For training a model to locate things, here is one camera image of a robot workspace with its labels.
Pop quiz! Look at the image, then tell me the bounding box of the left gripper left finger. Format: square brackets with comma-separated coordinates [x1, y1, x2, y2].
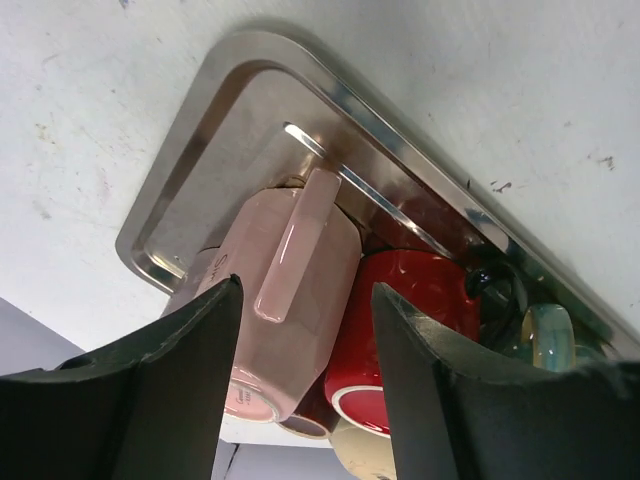
[1, 276, 243, 479]

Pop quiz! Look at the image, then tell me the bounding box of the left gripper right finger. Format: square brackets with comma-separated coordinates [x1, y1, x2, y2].
[370, 282, 640, 480]

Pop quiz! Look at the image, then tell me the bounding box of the red mug black handle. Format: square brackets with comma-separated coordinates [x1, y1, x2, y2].
[313, 249, 527, 438]

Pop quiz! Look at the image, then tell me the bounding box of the pink faceted mug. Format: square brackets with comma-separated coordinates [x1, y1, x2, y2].
[198, 169, 362, 423]

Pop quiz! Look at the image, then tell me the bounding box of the cream beige mug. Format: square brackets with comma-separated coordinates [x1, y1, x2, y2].
[329, 419, 397, 480]

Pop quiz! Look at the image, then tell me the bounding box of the teal glazed mug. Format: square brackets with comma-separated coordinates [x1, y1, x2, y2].
[499, 303, 606, 372]

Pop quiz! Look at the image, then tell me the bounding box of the small brown mug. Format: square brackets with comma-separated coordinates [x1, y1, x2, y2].
[278, 382, 339, 440]

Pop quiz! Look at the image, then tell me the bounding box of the stainless steel tray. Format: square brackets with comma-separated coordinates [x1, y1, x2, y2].
[115, 29, 639, 358]

